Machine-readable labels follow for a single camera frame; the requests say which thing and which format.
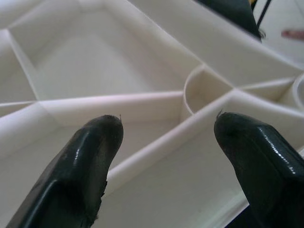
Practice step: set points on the white plastic children table top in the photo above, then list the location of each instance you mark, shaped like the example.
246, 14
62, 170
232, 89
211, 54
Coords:
142, 71

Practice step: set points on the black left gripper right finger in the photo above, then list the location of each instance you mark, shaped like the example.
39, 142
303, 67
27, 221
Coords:
266, 166

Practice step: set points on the red patterned cloth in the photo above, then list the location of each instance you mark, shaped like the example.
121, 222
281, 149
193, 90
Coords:
294, 33

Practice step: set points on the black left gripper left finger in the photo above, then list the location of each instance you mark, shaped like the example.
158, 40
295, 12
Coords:
78, 171

